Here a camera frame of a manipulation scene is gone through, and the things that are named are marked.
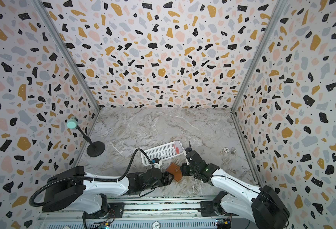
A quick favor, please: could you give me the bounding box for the aluminium corner post left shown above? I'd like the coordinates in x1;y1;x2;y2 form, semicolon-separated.
31;1;101;113

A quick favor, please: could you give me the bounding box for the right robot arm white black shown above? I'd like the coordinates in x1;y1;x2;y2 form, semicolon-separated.
181;147;290;229

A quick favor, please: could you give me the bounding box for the black stand with green ball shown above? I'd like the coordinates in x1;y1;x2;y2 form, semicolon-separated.
67;117;106;157

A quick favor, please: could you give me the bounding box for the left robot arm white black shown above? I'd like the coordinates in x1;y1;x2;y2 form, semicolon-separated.
42;166;174;219

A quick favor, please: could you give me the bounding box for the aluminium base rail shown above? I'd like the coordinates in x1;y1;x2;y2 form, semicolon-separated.
36;195;289;229

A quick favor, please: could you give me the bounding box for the aluminium corner post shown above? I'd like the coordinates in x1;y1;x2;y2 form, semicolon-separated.
31;1;101;113
231;0;288;113

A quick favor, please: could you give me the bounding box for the red white credit card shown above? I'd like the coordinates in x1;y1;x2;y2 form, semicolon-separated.
174;141;184;155

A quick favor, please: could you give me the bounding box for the aluminium corner post right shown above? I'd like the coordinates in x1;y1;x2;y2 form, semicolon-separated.
231;0;288;113

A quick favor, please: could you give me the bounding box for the white plastic slotted basket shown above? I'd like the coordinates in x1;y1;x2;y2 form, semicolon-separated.
144;142;183;162

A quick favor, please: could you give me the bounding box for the brown leather card holder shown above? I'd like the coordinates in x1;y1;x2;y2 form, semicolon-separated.
166;163;183;182

